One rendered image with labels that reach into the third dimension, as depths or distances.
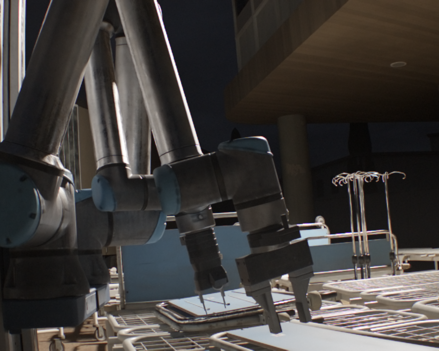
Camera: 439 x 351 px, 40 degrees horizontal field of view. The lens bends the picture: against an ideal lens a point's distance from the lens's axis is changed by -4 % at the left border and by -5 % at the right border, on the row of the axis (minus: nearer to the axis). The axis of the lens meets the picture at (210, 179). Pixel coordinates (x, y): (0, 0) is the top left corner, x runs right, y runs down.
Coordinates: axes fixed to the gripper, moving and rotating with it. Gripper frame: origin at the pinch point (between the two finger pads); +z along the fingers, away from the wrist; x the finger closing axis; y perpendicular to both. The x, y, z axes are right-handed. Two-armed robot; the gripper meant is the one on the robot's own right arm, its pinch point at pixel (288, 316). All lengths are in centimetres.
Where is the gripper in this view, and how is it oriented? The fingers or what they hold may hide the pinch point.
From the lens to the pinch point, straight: 117.7
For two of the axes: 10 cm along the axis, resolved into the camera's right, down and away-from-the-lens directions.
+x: -9.1, 2.3, -3.5
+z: 2.6, 9.7, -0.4
